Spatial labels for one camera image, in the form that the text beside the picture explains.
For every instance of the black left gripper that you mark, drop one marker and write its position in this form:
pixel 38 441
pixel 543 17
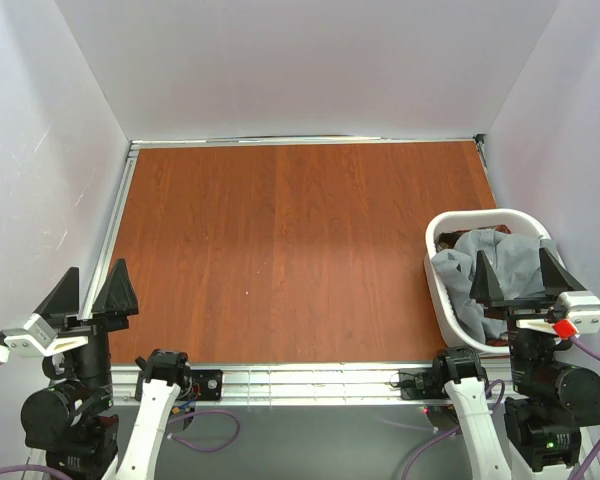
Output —
pixel 90 322

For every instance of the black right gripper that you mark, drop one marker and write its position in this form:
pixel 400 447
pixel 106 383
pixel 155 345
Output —
pixel 522 303

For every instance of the grey long sleeve shirt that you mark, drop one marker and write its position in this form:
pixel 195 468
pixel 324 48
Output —
pixel 514 258

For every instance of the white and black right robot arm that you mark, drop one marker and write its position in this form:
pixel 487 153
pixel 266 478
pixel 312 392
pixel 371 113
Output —
pixel 554 400

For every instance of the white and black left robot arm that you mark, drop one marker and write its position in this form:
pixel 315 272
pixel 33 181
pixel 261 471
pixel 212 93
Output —
pixel 69 420

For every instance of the white plastic laundry basket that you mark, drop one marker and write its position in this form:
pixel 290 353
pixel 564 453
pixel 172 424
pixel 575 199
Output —
pixel 451 221

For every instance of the red plaid shirt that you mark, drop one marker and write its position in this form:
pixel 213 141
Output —
pixel 448 240

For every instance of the aluminium left frame rail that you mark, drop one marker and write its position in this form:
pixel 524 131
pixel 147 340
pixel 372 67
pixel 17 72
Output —
pixel 102 265

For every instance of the aluminium frame rail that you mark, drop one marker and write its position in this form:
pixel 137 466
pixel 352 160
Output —
pixel 310 384
pixel 102 265

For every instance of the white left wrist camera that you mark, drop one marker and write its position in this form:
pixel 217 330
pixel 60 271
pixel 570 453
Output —
pixel 35 338

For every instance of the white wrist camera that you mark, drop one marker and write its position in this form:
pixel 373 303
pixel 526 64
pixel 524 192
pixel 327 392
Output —
pixel 573 314
pixel 35 338

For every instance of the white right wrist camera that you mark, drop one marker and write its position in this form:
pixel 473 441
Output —
pixel 573 314

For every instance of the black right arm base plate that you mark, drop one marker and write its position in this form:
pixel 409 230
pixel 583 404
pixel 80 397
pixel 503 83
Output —
pixel 416 384

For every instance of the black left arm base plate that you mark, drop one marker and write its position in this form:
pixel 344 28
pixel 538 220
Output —
pixel 206 384

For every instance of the aluminium front frame rail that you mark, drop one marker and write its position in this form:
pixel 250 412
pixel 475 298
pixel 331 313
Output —
pixel 310 384

